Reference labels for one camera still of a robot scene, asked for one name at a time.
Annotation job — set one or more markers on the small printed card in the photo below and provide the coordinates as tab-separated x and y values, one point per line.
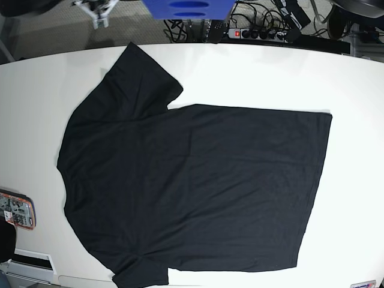
367	284

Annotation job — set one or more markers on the white flat tray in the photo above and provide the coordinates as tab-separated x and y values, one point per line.
32	266

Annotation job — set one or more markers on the blue plastic box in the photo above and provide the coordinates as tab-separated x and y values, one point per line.
189	9

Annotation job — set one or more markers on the black T-shirt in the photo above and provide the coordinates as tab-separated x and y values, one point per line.
199	188

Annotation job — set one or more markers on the black remote control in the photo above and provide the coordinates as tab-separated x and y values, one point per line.
216	30

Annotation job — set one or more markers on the black chair edge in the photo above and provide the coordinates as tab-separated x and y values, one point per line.
7	241

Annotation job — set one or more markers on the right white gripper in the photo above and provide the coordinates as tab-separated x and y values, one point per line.
97	10

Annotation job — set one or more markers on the orange clear screw box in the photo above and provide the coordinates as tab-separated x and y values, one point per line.
18	210

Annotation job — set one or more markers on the white power strip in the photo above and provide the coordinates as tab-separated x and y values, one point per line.
249	34

